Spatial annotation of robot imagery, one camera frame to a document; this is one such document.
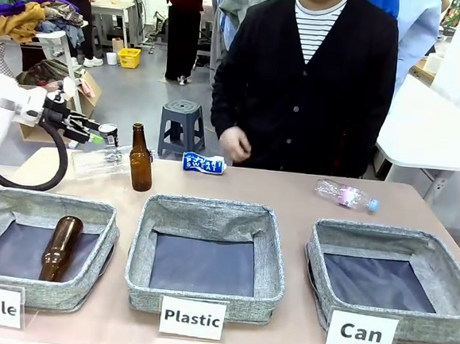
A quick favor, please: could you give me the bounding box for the pile of colourful clothes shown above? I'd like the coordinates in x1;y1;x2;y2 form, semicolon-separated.
0;0;90;50

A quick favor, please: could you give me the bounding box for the person in white top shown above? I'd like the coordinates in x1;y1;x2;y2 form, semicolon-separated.
42;0;110;70

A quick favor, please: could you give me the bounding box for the brown glass bottle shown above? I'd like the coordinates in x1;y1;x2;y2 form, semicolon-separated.
126;122;158;193
37;213;85;285

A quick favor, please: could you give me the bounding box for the person's right hand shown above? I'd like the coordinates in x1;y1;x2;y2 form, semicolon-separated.
216;123;255;166

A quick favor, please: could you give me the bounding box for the grey plastic stool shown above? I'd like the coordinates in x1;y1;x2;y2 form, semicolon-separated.
157;97;210;162

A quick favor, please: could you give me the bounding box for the small pink label plastic bottle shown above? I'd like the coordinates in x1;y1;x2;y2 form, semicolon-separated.
311;178;383;214

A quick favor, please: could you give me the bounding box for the large cardboard box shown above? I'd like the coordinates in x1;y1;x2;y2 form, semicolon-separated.
16;64;104;147

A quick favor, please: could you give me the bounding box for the person in light blue coat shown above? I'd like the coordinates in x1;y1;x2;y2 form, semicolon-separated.
346;0;444;102

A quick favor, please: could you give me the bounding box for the person in black cardigan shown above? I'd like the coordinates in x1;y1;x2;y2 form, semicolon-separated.
206;0;403;182

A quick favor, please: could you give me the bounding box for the person in red top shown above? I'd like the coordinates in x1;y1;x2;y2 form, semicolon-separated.
155;0;211;88

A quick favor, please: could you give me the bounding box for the yellow plastic crate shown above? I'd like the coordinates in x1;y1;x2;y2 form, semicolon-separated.
115;46;142;71

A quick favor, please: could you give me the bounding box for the white can label card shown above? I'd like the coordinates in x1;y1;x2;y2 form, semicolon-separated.
324;308;400;344

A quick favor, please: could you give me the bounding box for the white background workbench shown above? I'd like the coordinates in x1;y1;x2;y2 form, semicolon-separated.
87;0;139;51

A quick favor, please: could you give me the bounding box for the white clothes table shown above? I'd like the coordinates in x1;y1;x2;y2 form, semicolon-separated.
0;25;91;114

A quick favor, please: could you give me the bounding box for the white tissue roll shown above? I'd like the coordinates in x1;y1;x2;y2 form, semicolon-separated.
423;51;447;76

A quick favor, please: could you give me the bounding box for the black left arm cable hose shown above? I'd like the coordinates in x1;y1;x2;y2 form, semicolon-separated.
0;115;74;194

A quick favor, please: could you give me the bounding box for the white plastic label card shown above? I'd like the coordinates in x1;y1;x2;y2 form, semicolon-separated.
157;294;229;342

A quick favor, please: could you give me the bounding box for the large clear plastic bottle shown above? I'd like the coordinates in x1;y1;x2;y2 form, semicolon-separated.
68;141;160;186

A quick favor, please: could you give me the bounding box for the grey fabric basket plastic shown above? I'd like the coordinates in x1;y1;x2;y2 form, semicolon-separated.
121;191;293;327

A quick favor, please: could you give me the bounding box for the grey fabric basket can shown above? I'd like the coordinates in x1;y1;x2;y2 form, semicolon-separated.
299;217;460;344

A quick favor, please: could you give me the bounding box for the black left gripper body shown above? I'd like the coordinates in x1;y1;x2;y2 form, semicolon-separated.
39;95;78;135

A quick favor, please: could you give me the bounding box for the blue white sweat can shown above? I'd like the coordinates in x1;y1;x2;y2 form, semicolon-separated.
180;151;229;177

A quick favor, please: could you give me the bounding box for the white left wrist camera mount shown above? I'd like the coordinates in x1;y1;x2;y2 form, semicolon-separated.
12;84;48;127

